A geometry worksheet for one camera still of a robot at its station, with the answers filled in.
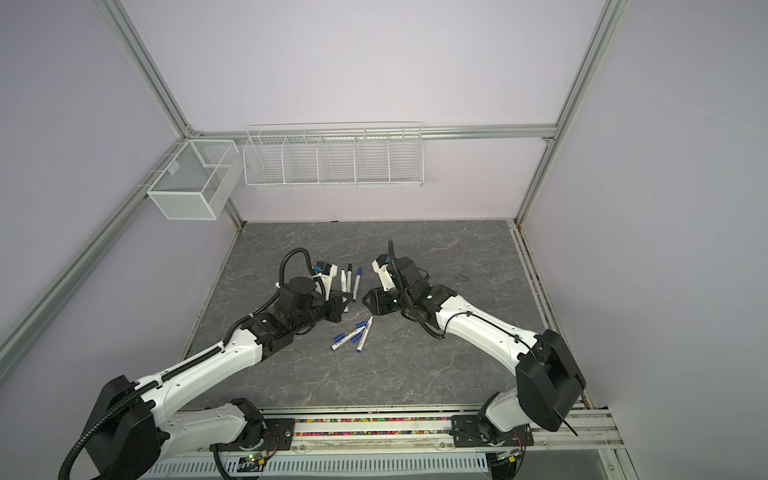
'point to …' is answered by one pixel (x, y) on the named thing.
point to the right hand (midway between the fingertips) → (369, 301)
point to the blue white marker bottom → (343, 281)
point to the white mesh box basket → (196, 183)
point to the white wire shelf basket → (334, 158)
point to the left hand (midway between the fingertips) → (350, 298)
